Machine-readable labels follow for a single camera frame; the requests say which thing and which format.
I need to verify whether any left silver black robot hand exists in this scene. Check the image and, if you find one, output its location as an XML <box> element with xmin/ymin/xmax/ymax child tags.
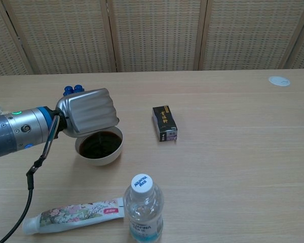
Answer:
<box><xmin>55</xmin><ymin>88</ymin><xmax>120</xmax><ymax>139</ymax></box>

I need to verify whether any black box with gold print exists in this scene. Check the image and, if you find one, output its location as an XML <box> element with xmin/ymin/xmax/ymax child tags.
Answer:
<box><xmin>152</xmin><ymin>104</ymin><xmax>178</xmax><ymax>142</ymax></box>

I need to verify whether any woven bamboo folding screen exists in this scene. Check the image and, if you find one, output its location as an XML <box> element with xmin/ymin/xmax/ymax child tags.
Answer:
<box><xmin>0</xmin><ymin>0</ymin><xmax>304</xmax><ymax>79</ymax></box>

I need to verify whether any white round cable grommet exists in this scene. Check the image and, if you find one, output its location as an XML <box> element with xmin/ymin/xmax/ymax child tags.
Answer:
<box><xmin>268</xmin><ymin>75</ymin><xmax>291</xmax><ymax>87</ymax></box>

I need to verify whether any blue building block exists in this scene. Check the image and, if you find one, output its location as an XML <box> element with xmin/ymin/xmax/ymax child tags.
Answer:
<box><xmin>63</xmin><ymin>84</ymin><xmax>84</xmax><ymax>97</ymax></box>

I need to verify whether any clear bottle with white cap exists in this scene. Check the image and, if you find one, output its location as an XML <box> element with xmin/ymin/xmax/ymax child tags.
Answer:
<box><xmin>123</xmin><ymin>173</ymin><xmax>165</xmax><ymax>243</ymax></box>

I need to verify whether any floral toothpaste tube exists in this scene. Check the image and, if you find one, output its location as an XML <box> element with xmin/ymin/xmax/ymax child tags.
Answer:
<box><xmin>22</xmin><ymin>197</ymin><xmax>126</xmax><ymax>236</ymax></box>

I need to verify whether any cup of dark liquid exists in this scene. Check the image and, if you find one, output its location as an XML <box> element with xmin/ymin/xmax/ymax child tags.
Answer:
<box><xmin>74</xmin><ymin>126</ymin><xmax>124</xmax><ymax>167</ymax></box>

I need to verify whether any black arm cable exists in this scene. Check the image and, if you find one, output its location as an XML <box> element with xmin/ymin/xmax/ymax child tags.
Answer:
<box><xmin>0</xmin><ymin>115</ymin><xmax>61</xmax><ymax>243</ymax></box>

